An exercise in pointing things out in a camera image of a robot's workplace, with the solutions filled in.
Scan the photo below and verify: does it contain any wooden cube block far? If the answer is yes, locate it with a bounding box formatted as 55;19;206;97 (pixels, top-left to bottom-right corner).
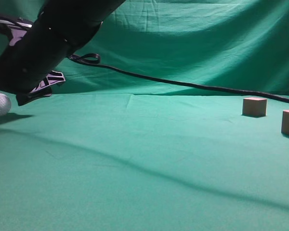
242;97;267;117

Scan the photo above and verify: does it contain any green cloth backdrop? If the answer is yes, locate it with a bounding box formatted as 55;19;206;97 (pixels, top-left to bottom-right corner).
0;0;289;231

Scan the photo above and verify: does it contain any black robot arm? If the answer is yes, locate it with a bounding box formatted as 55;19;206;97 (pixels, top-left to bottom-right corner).
0;0;122;106

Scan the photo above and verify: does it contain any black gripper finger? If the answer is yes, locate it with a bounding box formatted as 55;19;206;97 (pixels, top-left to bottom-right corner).
16;71;66;106
0;13;33;46

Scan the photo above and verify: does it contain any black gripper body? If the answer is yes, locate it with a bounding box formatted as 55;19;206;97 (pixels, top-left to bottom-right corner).
0;36;70;94

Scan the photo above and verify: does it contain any black cable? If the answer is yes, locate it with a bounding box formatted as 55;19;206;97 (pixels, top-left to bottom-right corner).
69;53;289;106

